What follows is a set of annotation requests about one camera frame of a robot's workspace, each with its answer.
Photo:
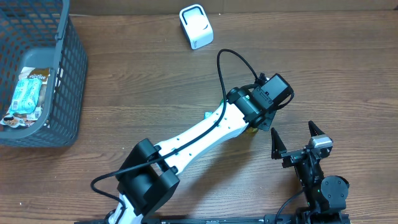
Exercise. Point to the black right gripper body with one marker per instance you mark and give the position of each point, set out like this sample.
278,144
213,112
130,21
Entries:
291,158

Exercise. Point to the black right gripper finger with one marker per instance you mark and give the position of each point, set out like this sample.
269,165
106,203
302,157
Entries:
278,147
314,129

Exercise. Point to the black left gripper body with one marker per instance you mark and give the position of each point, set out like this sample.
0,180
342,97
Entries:
265,117

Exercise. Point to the Kleenex tissue pack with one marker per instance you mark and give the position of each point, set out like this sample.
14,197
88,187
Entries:
207,114

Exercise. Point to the brown snack pouch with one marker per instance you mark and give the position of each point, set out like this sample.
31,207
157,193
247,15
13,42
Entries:
27,120

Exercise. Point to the teal wipes pack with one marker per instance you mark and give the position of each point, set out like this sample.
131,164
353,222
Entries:
26,96

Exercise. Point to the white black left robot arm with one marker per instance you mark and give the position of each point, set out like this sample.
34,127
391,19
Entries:
150,174

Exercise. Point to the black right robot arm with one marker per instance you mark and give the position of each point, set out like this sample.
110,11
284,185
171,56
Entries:
326,196

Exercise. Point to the white barcode scanner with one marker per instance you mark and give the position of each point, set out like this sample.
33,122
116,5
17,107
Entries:
196,26

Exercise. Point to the grey plastic mesh basket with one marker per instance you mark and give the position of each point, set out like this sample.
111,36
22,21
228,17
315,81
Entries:
40,34

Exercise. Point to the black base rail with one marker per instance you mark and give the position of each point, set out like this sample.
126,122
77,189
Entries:
267,219

